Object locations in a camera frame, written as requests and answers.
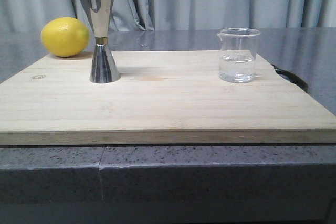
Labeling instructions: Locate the clear glass beaker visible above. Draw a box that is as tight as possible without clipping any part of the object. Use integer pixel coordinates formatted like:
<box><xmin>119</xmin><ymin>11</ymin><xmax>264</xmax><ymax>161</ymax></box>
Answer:
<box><xmin>217</xmin><ymin>28</ymin><xmax>261</xmax><ymax>83</ymax></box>

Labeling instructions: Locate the steel double jigger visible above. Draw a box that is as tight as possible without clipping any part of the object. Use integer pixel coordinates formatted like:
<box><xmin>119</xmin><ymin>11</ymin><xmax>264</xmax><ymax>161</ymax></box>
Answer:
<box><xmin>80</xmin><ymin>0</ymin><xmax>120</xmax><ymax>83</ymax></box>

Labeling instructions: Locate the wooden cutting board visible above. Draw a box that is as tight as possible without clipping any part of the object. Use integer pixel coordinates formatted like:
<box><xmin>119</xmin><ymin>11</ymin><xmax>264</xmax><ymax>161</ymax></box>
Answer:
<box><xmin>1</xmin><ymin>51</ymin><xmax>335</xmax><ymax>145</ymax></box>

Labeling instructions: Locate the yellow lemon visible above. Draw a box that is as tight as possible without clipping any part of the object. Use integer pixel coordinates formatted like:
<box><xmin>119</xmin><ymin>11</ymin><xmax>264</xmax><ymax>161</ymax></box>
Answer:
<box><xmin>40</xmin><ymin>17</ymin><xmax>90</xmax><ymax>57</ymax></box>

